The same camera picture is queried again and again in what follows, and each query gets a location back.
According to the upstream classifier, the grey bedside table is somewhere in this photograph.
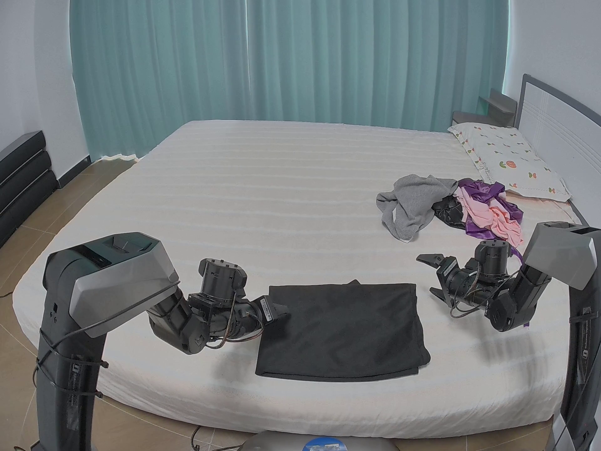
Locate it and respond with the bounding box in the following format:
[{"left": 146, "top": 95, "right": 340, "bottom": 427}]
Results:
[{"left": 452, "top": 88, "right": 518, "bottom": 127}]

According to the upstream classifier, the white printed pillow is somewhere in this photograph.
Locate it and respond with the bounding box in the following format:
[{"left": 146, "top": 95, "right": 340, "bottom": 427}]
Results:
[{"left": 447, "top": 122, "right": 573, "bottom": 202}]

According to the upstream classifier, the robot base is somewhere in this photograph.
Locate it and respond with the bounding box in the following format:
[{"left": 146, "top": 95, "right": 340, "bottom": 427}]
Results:
[{"left": 237, "top": 433, "right": 395, "bottom": 451}]

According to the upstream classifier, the black cable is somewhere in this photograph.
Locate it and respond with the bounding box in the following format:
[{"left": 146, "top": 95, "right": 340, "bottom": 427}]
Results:
[
  {"left": 190, "top": 425, "right": 245, "bottom": 451},
  {"left": 449, "top": 296, "right": 485, "bottom": 319},
  {"left": 205, "top": 315, "right": 264, "bottom": 349}
]

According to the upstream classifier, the grey garment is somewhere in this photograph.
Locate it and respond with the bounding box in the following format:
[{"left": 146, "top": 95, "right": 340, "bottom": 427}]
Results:
[{"left": 376, "top": 174, "right": 458, "bottom": 242}]

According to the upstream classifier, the blue-green curtain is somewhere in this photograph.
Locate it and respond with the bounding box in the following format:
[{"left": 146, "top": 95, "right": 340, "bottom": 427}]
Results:
[
  {"left": 69, "top": 0, "right": 256, "bottom": 162},
  {"left": 246, "top": 0, "right": 510, "bottom": 132}
]

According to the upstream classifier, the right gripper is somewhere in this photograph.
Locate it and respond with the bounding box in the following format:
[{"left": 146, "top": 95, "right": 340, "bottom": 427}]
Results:
[{"left": 416, "top": 253, "right": 476, "bottom": 306}]

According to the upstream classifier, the pile of clothes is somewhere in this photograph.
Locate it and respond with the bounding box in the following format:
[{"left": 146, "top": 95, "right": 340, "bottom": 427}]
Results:
[{"left": 432, "top": 179, "right": 532, "bottom": 330}]

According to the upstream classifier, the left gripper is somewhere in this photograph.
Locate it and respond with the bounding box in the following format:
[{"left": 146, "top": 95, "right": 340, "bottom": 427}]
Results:
[{"left": 233, "top": 296, "right": 293, "bottom": 342}]

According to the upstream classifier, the bed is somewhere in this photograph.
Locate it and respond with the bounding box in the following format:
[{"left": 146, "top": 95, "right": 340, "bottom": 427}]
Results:
[{"left": 13, "top": 73, "right": 601, "bottom": 433}]

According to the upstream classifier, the black T-shirt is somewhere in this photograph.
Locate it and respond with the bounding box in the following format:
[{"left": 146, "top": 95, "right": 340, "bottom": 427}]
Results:
[{"left": 255, "top": 280, "right": 431, "bottom": 383}]

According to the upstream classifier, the black chest of drawers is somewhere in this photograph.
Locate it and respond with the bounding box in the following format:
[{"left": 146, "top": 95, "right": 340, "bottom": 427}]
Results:
[{"left": 0, "top": 131, "right": 59, "bottom": 248}]

